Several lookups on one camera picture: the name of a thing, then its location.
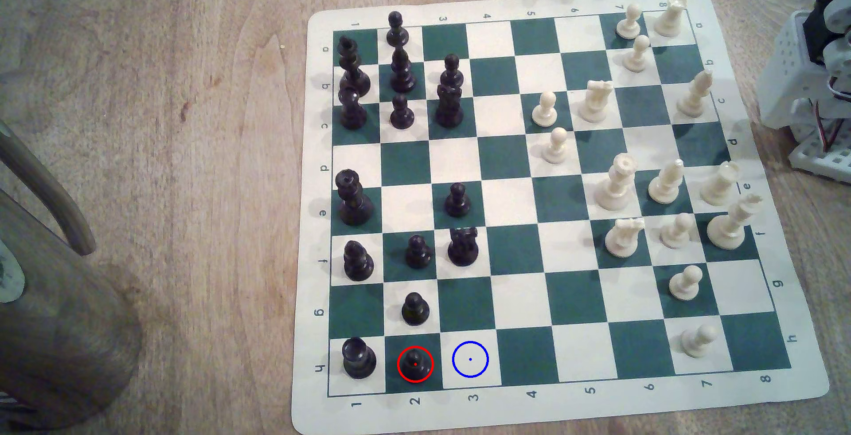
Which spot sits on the curved grey metal bar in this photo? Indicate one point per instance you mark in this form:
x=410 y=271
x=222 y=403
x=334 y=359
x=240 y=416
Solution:
x=53 y=195

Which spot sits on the black rook top left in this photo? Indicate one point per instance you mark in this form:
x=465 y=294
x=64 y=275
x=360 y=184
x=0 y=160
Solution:
x=352 y=72

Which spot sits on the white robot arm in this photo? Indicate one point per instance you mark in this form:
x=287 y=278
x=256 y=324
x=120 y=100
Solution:
x=791 y=69

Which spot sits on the white chess king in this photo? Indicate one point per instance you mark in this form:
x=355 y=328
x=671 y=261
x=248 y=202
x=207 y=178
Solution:
x=731 y=224

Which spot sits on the white chess queen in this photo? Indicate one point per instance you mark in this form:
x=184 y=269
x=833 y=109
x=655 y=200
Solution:
x=616 y=185

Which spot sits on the white chess bishop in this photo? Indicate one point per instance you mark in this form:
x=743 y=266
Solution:
x=695 y=96
x=667 y=183

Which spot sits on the white chess pawn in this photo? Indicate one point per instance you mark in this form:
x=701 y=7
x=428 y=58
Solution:
x=638 y=56
x=698 y=343
x=629 y=22
x=677 y=232
x=545 y=110
x=556 y=147
x=686 y=284

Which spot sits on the black chess bishop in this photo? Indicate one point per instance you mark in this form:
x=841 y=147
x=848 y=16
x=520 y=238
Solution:
x=402 y=72
x=357 y=262

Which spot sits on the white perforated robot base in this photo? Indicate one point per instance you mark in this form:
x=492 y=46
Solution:
x=821 y=162

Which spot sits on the green and white chess mat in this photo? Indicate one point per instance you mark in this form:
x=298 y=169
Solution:
x=505 y=155

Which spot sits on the black chess knight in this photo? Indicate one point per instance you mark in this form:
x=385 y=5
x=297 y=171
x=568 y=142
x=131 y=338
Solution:
x=463 y=247
x=352 y=112

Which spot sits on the white chess rook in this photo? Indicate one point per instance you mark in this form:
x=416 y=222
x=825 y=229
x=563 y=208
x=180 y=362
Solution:
x=721 y=185
x=671 y=16

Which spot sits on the black chess rook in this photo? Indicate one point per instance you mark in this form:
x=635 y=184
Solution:
x=359 y=358
x=449 y=108

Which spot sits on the white chess knight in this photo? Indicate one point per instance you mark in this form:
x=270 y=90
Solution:
x=623 y=239
x=596 y=102

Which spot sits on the black chess pawn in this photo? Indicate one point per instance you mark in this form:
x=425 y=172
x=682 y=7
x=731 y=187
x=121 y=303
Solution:
x=401 y=114
x=419 y=253
x=452 y=72
x=397 y=30
x=457 y=201
x=415 y=310
x=415 y=363

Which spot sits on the black chess king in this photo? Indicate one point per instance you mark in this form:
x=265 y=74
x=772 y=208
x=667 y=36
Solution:
x=352 y=199

